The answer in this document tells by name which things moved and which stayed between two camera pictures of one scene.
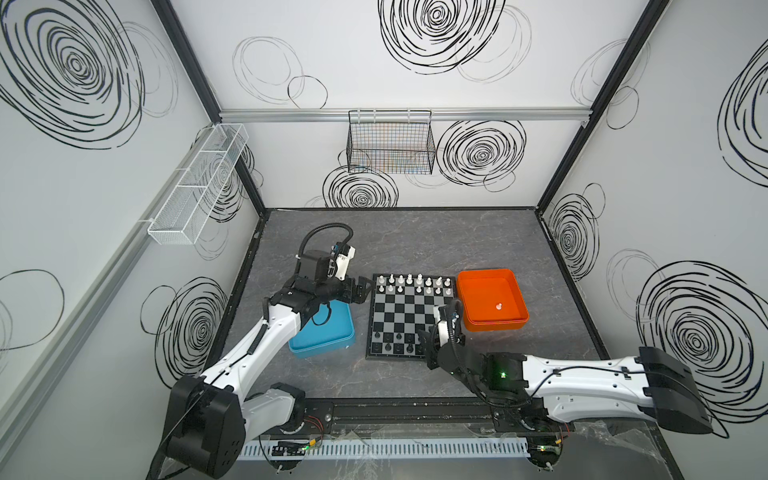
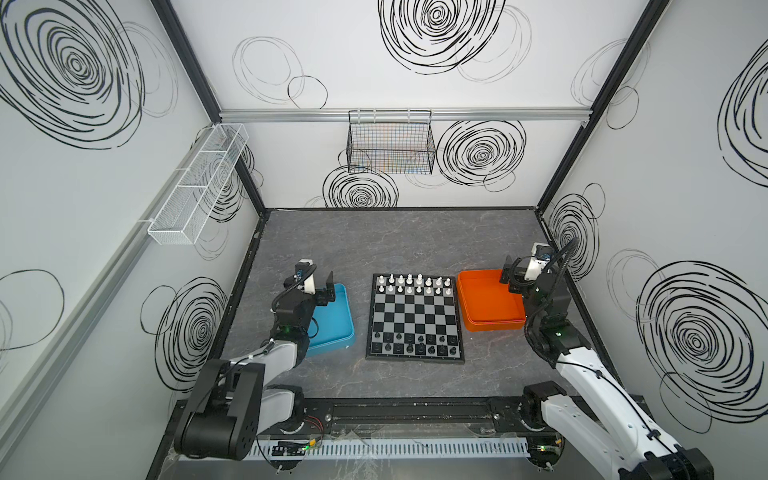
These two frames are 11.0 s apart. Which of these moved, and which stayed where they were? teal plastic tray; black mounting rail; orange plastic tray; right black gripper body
Moved: right black gripper body
Stayed: orange plastic tray; teal plastic tray; black mounting rail
